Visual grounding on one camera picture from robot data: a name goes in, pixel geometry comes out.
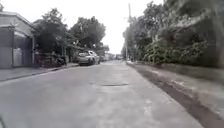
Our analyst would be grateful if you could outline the row of trees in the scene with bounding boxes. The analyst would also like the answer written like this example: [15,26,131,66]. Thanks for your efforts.
[32,7,108,66]

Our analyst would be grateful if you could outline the grey concrete road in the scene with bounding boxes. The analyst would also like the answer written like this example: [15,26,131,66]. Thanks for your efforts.
[0,59,205,128]

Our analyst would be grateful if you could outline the utility pole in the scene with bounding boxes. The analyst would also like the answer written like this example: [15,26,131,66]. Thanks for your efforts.
[123,2,133,62]

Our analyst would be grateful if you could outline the manhole cover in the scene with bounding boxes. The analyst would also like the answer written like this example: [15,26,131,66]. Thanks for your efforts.
[99,82,130,88]

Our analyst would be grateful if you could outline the concrete sidewalk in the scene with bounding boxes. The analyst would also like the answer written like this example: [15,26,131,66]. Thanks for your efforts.
[0,62,80,83]

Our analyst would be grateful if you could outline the dirt strip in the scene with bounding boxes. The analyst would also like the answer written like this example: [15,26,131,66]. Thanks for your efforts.
[127,61,224,128]

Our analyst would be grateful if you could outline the silver car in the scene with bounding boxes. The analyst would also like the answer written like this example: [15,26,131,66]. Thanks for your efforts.
[76,50,101,67]

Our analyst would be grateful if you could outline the grey building with gate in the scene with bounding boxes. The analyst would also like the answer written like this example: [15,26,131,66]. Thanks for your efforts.
[0,10,36,70]

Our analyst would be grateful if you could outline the dense trees and bushes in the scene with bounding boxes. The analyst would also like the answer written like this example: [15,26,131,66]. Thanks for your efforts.
[121,0,224,69]

